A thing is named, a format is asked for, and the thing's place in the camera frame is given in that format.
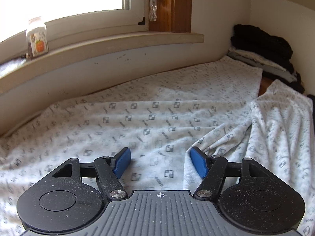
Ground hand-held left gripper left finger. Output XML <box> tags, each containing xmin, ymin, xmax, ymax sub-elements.
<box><xmin>52</xmin><ymin>147</ymin><xmax>131</xmax><ymax>200</ymax></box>

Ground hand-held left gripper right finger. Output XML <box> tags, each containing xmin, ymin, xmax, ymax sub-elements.
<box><xmin>190</xmin><ymin>147</ymin><xmax>266</xmax><ymax>200</ymax></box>

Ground white patterned pants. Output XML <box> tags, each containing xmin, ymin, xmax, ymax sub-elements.
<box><xmin>0</xmin><ymin>55</ymin><xmax>315</xmax><ymax>236</ymax></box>

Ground stack of folded dark clothes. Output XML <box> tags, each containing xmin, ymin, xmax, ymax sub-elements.
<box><xmin>230</xmin><ymin>36</ymin><xmax>296</xmax><ymax>72</ymax></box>

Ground beige window sill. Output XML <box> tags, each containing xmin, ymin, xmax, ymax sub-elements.
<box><xmin>0</xmin><ymin>31</ymin><xmax>205</xmax><ymax>94</ymax></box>

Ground white patterned folded garment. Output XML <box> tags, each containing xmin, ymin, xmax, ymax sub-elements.
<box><xmin>228</xmin><ymin>49</ymin><xmax>287</xmax><ymax>72</ymax></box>

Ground grey folded garment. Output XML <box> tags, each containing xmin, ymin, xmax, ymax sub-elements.
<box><xmin>246</xmin><ymin>59</ymin><xmax>299</xmax><ymax>82</ymax></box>

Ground black folded sweater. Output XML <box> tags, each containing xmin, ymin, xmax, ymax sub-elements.
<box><xmin>233</xmin><ymin>24</ymin><xmax>294</xmax><ymax>59</ymax></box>

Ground clear plastic bag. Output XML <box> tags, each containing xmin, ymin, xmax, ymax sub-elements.
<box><xmin>0</xmin><ymin>56</ymin><xmax>27</xmax><ymax>77</ymax></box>

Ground glass jar with orange label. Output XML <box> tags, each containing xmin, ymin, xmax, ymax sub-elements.
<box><xmin>25</xmin><ymin>17</ymin><xmax>49</xmax><ymax>59</ymax></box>

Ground wooden window trim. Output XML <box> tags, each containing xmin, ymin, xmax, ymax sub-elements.
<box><xmin>149</xmin><ymin>0</ymin><xmax>193</xmax><ymax>33</ymax></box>

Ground white window frame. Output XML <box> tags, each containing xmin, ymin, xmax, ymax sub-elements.
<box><xmin>0</xmin><ymin>0</ymin><xmax>150</xmax><ymax>62</ymax></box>

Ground clear plastic cord clip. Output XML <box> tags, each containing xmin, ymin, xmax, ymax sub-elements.
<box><xmin>149</xmin><ymin>0</ymin><xmax>158</xmax><ymax>22</ymax></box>

